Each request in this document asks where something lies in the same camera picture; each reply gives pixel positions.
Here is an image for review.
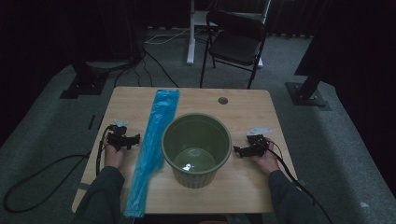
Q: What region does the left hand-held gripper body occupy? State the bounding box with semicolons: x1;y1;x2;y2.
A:
106;119;133;152

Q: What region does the blue plastic bag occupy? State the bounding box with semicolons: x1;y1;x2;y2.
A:
123;89;181;218

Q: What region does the black floor cable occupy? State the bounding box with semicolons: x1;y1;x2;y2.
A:
142;49;180;89
113;51;154;89

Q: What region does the black folding chair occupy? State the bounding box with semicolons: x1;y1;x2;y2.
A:
199;9;268;91

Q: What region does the grey round stand base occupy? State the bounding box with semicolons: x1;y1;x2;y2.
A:
85;60;131;72

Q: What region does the white floor cable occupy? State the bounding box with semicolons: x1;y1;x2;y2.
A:
143;27;207;46

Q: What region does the black stand with flat base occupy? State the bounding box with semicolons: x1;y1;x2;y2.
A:
285;74;332;112

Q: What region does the black square stand base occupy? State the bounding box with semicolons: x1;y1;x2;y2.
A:
59;60;108;100

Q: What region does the green plastic bin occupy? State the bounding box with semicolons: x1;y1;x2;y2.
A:
161;112;233;189

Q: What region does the person's right hand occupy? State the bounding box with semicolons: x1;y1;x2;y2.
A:
251;141;281;176

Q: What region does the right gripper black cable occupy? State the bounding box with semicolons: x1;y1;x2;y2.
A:
261;139;334;224

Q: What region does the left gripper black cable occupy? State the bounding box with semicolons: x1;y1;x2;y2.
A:
2;124;112;215

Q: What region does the person's left hand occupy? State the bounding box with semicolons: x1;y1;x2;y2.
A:
103;135;126;169

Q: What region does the dark curtain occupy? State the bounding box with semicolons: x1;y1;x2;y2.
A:
293;0;396;200

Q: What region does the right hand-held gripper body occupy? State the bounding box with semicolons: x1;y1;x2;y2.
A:
246;126;273;158

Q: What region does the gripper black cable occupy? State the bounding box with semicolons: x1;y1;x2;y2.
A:
261;139;334;224
2;124;112;215

